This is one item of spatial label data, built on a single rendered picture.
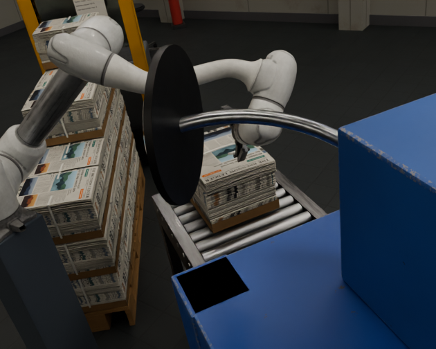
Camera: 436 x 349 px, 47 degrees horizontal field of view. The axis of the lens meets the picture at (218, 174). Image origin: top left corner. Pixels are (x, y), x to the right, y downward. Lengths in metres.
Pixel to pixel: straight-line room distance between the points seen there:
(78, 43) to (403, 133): 1.15
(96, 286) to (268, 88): 1.49
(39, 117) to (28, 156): 0.17
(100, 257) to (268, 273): 1.88
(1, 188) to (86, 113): 0.99
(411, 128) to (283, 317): 0.24
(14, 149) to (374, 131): 1.56
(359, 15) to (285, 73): 4.98
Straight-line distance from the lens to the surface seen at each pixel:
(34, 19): 3.77
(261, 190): 1.89
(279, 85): 1.47
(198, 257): 1.81
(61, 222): 2.36
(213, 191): 1.79
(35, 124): 1.84
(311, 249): 0.65
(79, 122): 2.73
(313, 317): 0.57
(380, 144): 0.46
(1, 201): 1.84
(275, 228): 1.88
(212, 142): 2.01
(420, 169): 0.43
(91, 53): 1.47
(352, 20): 6.49
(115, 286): 2.57
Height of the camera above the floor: 1.98
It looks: 32 degrees down
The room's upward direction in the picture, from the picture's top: 10 degrees counter-clockwise
